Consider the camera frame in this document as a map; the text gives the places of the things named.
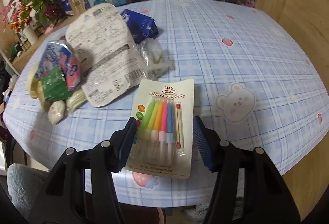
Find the birthday candle pack card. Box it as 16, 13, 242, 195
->
125, 79, 195, 179

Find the green wrapper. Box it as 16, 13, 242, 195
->
41, 66, 71, 101

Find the white printed plastic package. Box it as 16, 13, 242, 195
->
65, 3, 146, 107

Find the clear plastic bag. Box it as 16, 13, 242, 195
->
137, 38, 171, 80

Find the cream plastic spoon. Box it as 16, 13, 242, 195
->
27, 63, 66, 125

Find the blue plaid strawberry tablecloth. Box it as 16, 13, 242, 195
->
3, 0, 328, 207

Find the dark blue coffee bag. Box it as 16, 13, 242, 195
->
121, 9, 158, 44

